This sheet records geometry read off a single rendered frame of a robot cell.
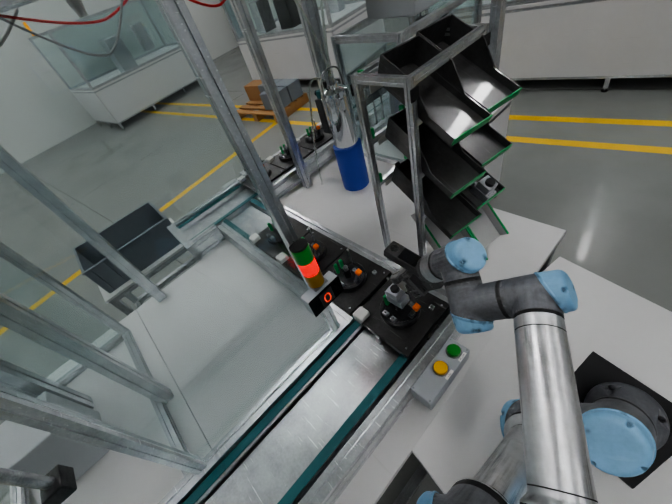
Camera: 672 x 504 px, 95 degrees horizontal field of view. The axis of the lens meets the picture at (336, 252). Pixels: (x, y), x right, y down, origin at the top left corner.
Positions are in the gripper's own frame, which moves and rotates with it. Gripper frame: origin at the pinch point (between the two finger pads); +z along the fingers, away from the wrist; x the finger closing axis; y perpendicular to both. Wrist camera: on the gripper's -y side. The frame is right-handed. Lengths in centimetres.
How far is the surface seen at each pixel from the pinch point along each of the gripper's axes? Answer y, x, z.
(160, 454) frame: -10, -76, 8
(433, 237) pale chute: 1.4, 21.9, 2.1
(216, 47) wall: -815, 481, 813
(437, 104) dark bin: -27.0, 29.0, -28.4
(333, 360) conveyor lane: 9.7, -27.5, 24.6
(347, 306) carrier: 0.1, -10.2, 25.5
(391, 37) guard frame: -72, 86, 13
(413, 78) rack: -34, 21, -36
